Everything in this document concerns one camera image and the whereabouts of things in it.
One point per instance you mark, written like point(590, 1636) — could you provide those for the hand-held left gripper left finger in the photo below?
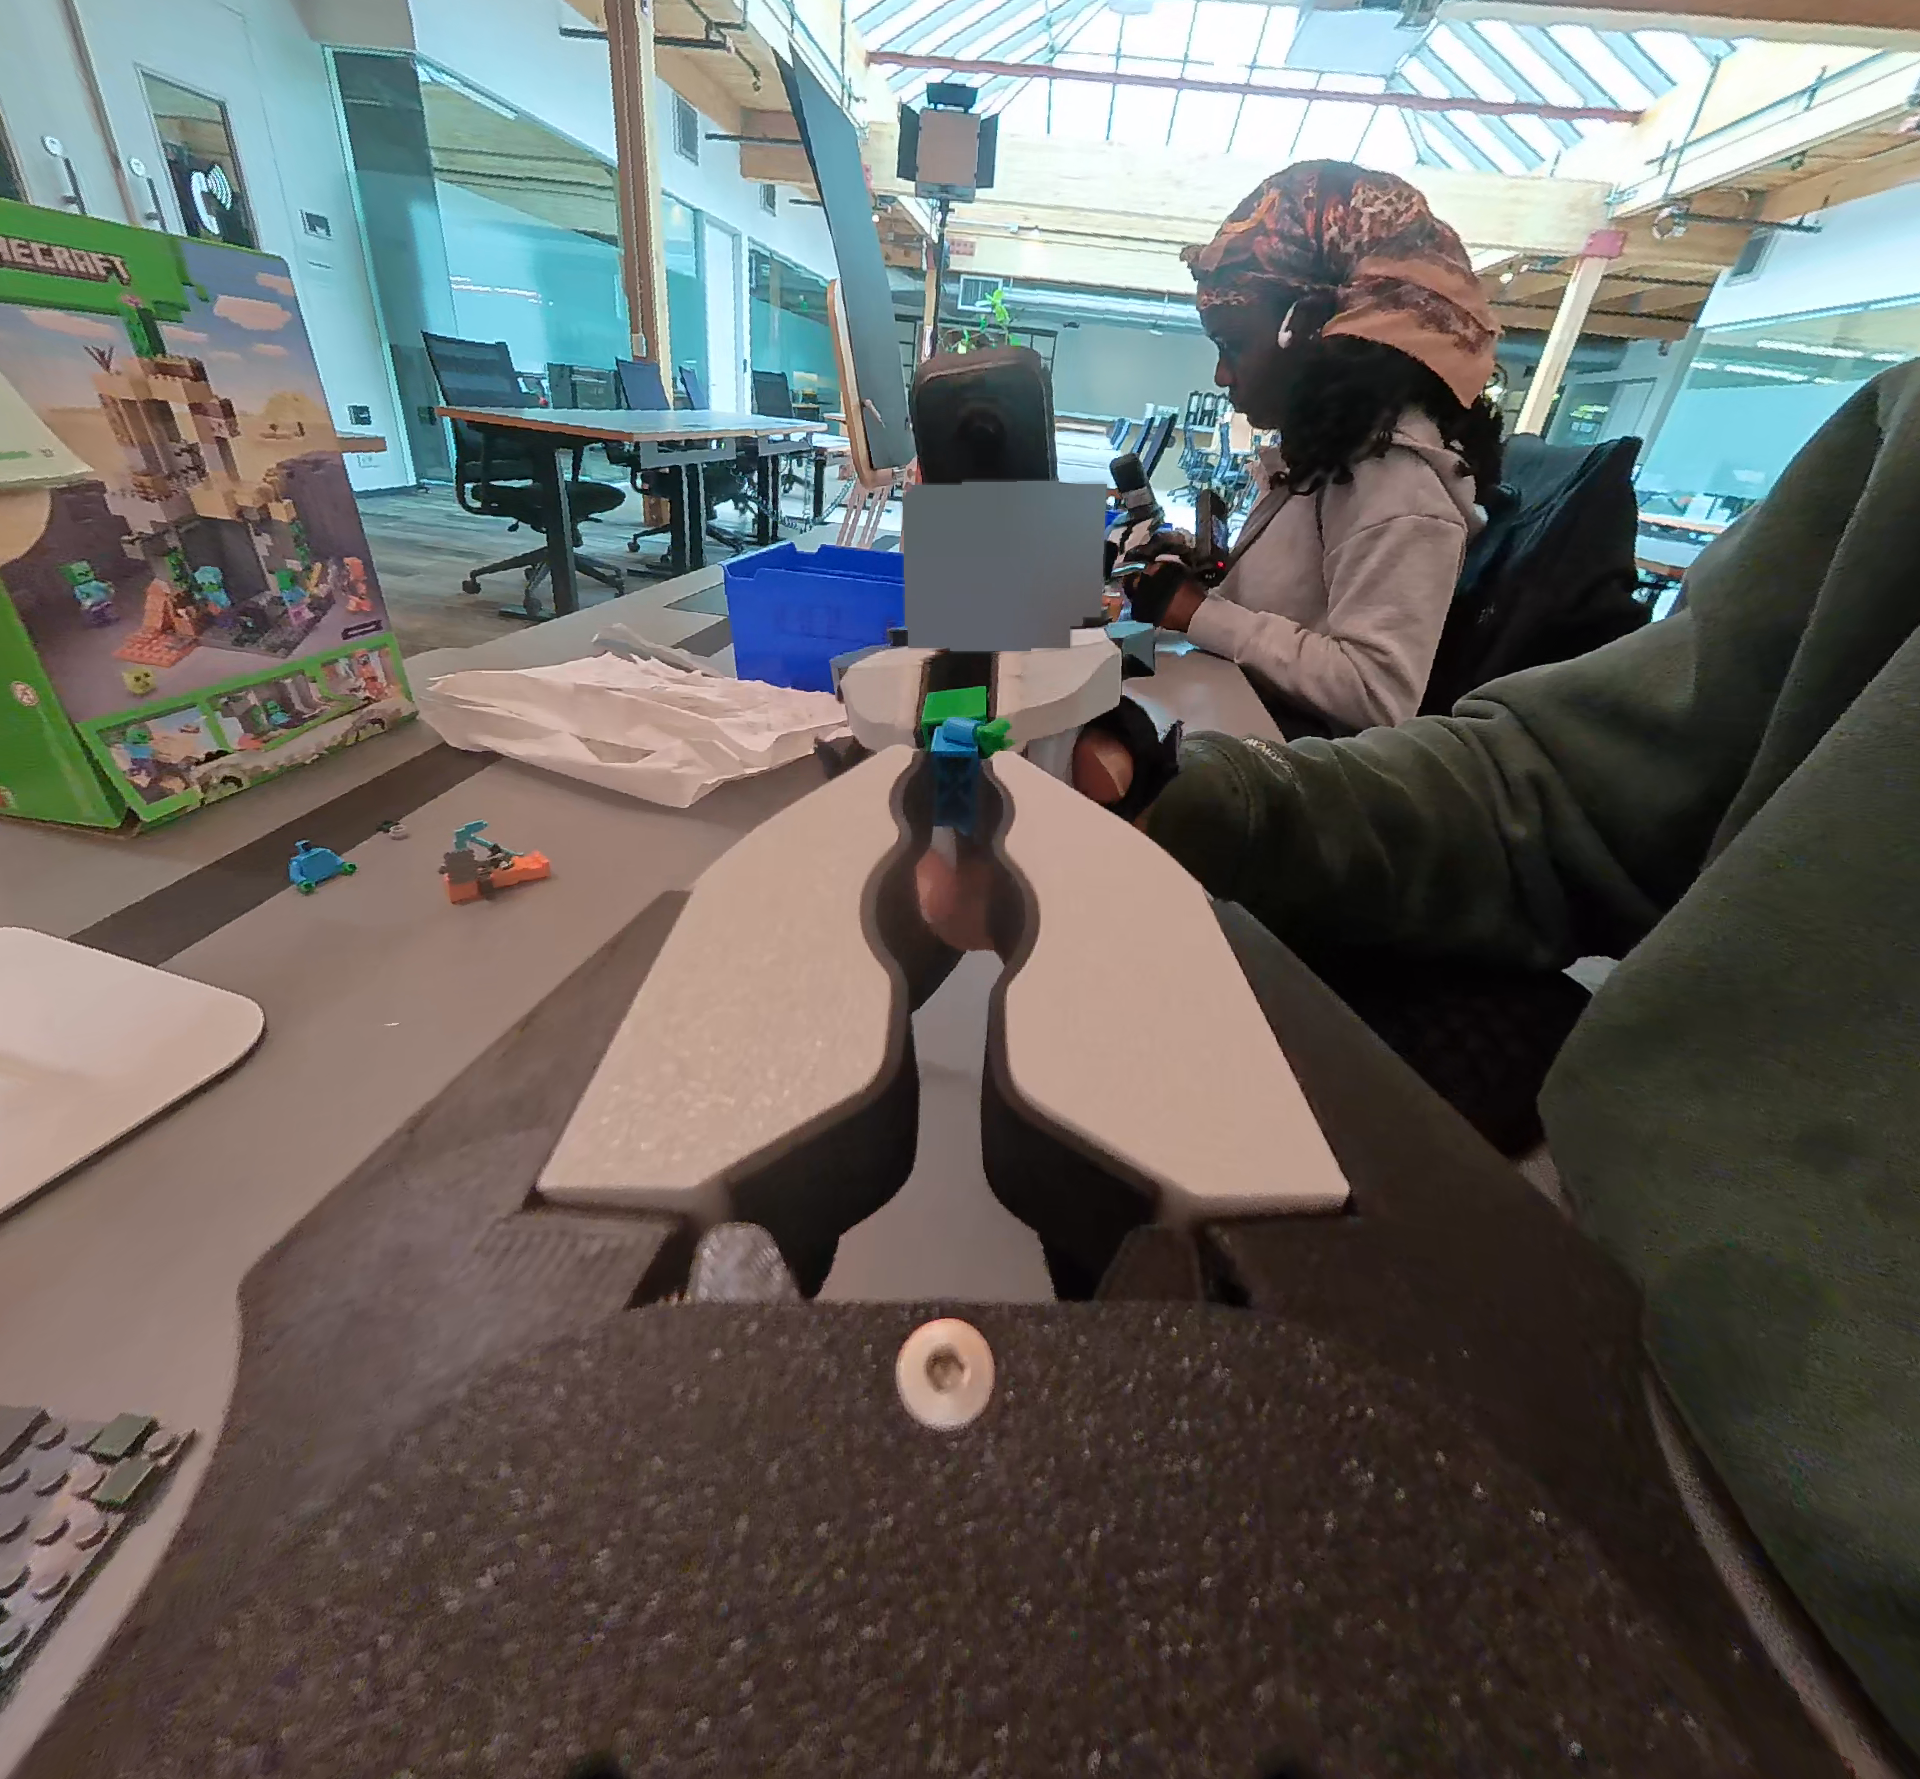
point(719, 1043)

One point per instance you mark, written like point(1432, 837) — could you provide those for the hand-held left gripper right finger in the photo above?
point(1171, 1043)

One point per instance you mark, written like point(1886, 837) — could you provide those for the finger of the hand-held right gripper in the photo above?
point(881, 700)
point(1067, 690)

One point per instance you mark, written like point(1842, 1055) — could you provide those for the green cube brick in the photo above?
point(954, 707)

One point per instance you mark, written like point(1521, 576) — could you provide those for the blue toy figure torso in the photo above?
point(319, 870)
point(954, 780)

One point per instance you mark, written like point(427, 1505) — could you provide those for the person's right forearm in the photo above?
point(1500, 817)

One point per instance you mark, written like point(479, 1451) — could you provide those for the grey desk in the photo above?
point(376, 1028)

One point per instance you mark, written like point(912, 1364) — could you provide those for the wood-edged background desk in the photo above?
point(629, 427)

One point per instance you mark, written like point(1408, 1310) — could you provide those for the person's right hand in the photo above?
point(959, 909)

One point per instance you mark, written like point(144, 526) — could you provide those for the blue plastic bin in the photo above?
point(811, 617)

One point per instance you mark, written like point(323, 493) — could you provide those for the black display screen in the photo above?
point(847, 265)

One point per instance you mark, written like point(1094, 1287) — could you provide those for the white paper bag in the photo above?
point(629, 721)

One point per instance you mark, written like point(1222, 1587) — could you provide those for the studio light panel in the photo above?
point(948, 152)

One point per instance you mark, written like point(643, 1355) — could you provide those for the small orange brick figure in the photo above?
point(494, 871)

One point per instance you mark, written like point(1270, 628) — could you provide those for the black office chair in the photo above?
point(494, 443)

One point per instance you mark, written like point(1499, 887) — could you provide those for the ceiling projector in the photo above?
point(1357, 8)

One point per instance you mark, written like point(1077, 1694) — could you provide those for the green toy box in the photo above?
point(196, 534)

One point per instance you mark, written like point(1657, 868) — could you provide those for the grey brick building model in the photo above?
point(75, 1523)

